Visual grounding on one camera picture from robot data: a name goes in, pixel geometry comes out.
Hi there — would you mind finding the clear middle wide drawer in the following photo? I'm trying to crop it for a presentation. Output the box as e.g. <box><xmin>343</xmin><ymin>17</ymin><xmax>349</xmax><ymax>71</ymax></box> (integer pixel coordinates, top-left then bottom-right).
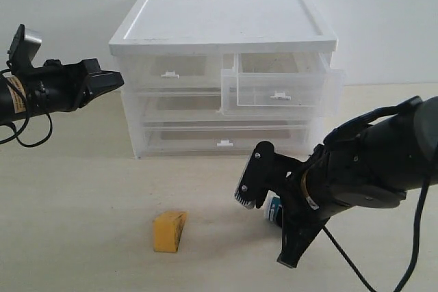
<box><xmin>136</xmin><ymin>93</ymin><xmax>315</xmax><ymax>122</ymax></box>

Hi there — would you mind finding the white plastic drawer cabinet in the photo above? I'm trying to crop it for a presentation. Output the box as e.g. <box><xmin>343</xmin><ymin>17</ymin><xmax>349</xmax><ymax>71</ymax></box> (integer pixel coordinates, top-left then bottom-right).
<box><xmin>109</xmin><ymin>0</ymin><xmax>338</xmax><ymax>158</ymax></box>

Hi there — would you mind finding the yellow cheese wedge block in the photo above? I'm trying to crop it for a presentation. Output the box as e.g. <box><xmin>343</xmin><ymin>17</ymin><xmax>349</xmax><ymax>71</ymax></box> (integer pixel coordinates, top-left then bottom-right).
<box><xmin>153</xmin><ymin>211</ymin><xmax>188</xmax><ymax>253</ymax></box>

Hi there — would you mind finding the clear bottom wide drawer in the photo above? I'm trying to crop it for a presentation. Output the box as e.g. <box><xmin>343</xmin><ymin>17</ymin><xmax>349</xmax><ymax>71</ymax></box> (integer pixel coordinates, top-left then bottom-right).
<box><xmin>143</xmin><ymin>120</ymin><xmax>315</xmax><ymax>154</ymax></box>

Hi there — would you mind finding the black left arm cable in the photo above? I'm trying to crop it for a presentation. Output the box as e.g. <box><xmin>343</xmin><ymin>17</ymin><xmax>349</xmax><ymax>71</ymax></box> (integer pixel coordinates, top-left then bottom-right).
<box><xmin>0</xmin><ymin>61</ymin><xmax>54</xmax><ymax>148</ymax></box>

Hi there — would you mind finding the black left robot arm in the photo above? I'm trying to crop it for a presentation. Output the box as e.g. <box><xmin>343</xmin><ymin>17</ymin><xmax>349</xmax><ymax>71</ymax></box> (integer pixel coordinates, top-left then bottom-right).
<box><xmin>1</xmin><ymin>59</ymin><xmax>124</xmax><ymax>123</ymax></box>

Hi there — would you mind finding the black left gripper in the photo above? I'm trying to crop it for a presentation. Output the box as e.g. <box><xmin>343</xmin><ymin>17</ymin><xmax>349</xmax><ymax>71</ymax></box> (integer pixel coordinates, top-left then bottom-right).
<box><xmin>23</xmin><ymin>58</ymin><xmax>124</xmax><ymax>114</ymax></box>

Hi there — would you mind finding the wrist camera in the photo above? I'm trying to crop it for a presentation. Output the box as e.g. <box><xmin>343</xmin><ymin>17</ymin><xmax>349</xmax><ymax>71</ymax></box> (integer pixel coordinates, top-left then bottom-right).
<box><xmin>8</xmin><ymin>24</ymin><xmax>42</xmax><ymax>70</ymax></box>
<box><xmin>234</xmin><ymin>141</ymin><xmax>275</xmax><ymax>209</ymax></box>

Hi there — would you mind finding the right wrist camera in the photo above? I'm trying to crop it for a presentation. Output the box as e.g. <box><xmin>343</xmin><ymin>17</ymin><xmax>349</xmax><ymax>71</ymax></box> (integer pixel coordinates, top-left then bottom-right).
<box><xmin>234</xmin><ymin>141</ymin><xmax>275</xmax><ymax>209</ymax></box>

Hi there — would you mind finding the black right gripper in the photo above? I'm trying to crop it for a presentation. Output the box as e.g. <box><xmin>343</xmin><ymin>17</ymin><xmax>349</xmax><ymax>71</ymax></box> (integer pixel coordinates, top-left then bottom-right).
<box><xmin>273</xmin><ymin>153</ymin><xmax>329</xmax><ymax>267</ymax></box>

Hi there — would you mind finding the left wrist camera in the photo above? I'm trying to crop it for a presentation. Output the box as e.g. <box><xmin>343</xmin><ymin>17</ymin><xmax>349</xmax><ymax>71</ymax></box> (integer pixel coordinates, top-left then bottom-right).
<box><xmin>8</xmin><ymin>24</ymin><xmax>42</xmax><ymax>70</ymax></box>

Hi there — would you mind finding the clear wide drawer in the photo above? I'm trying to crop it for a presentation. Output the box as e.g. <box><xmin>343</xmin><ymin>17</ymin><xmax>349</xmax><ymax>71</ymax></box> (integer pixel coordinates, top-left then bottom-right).
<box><xmin>136</xmin><ymin>93</ymin><xmax>315</xmax><ymax>122</ymax></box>
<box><xmin>143</xmin><ymin>120</ymin><xmax>315</xmax><ymax>154</ymax></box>

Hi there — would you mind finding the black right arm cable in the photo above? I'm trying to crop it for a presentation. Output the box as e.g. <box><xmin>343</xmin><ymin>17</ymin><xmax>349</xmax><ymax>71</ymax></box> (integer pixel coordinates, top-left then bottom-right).
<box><xmin>318</xmin><ymin>105</ymin><xmax>438</xmax><ymax>292</ymax></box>

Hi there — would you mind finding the white bottle blue label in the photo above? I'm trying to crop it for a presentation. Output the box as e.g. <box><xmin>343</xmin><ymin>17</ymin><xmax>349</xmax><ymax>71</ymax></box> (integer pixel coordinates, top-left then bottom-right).
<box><xmin>264</xmin><ymin>195</ymin><xmax>283</xmax><ymax>228</ymax></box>

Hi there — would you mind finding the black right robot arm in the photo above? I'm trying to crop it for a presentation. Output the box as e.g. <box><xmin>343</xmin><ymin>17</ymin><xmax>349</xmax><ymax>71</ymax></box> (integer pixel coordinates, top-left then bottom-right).
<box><xmin>277</xmin><ymin>97</ymin><xmax>437</xmax><ymax>268</ymax></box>

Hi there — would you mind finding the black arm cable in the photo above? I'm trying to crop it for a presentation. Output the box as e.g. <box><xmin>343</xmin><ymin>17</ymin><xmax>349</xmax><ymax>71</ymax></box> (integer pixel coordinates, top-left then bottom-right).
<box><xmin>0</xmin><ymin>61</ymin><xmax>54</xmax><ymax>148</ymax></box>
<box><xmin>318</xmin><ymin>105</ymin><xmax>438</xmax><ymax>292</ymax></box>

